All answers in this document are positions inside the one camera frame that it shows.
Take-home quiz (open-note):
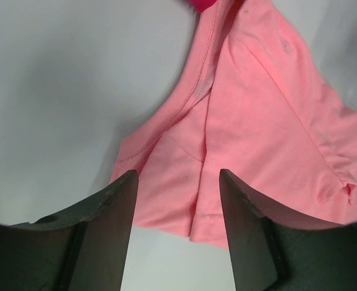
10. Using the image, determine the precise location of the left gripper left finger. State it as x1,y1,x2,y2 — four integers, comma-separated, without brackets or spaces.
0,170,138,290

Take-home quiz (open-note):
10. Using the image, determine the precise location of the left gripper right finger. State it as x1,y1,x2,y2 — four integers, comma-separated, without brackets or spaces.
219,169,357,290

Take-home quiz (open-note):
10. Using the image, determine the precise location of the pink t shirt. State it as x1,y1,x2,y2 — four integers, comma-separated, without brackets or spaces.
113,1,357,248

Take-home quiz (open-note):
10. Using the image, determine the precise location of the folded magenta t shirt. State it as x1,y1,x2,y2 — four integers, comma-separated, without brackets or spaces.
187,0,216,13

